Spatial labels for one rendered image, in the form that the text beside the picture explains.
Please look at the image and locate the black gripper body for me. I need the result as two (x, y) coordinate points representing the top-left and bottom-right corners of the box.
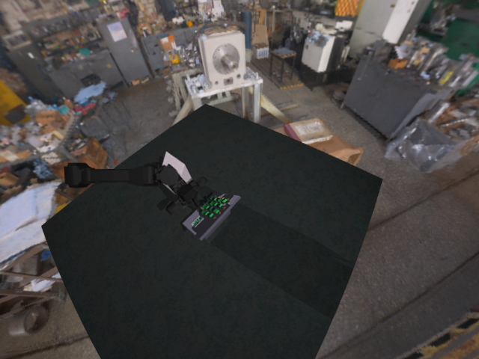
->
(165, 176), (208, 215)

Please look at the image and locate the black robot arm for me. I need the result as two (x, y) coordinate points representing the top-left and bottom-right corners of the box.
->
(64, 162), (198, 203)

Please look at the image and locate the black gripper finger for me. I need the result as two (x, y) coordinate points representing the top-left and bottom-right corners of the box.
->
(192, 195), (202, 210)
(182, 201), (201, 211)

